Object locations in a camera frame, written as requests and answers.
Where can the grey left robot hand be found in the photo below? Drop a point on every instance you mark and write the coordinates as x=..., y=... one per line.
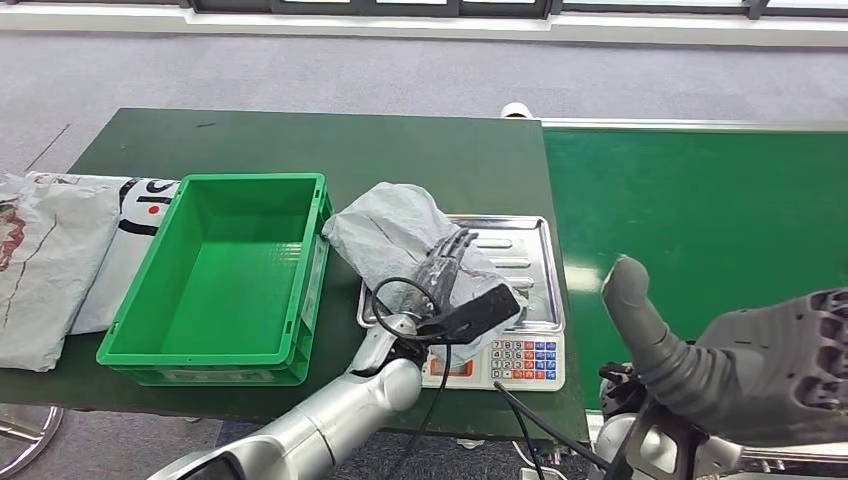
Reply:
x=437, y=275

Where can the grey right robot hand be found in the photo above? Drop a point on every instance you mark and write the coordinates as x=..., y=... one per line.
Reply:
x=762, y=371

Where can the small grey parcel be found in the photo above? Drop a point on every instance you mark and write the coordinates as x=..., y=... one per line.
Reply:
x=391, y=232

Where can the green conveyor belt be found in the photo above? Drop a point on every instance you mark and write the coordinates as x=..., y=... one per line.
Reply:
x=696, y=199

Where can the white scale with steel tray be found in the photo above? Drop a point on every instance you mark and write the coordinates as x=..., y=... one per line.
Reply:
x=530, y=265

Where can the green plastic crate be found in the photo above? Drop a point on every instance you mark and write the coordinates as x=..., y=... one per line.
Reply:
x=225, y=278

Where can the white power strip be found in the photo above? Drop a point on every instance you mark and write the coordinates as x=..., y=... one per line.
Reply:
x=533, y=474

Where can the white window sill ledge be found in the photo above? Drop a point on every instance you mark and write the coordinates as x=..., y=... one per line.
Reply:
x=424, y=28

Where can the white bag black print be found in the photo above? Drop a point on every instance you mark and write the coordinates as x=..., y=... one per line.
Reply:
x=126, y=265

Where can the large grey bag red print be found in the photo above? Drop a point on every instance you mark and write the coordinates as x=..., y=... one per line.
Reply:
x=53, y=265

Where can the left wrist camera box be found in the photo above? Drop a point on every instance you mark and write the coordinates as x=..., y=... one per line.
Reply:
x=477, y=311

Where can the dark window frame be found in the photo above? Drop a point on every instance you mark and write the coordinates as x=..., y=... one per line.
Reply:
x=397, y=6

